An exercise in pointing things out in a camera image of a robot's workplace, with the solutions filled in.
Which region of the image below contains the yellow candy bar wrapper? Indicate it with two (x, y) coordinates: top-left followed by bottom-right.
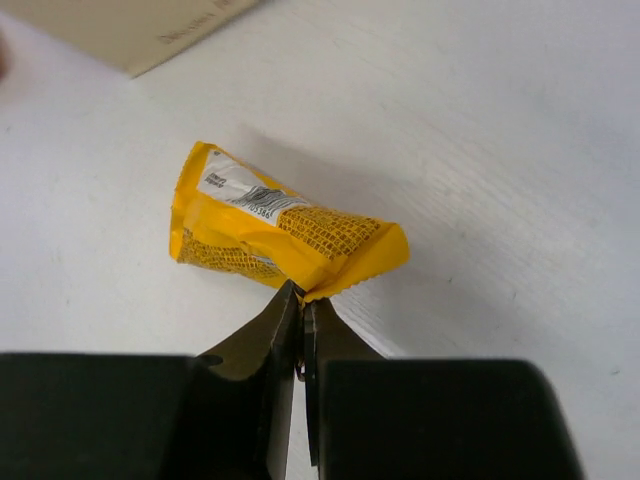
(169, 142), (410, 303)

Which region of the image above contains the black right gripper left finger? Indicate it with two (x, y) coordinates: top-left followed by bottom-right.
(200, 281), (299, 479)

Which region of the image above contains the pink beige paper bag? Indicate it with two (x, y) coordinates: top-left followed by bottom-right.
(1, 0), (258, 78)

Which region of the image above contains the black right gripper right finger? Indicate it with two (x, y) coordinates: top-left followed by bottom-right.
(304, 298), (384, 468)

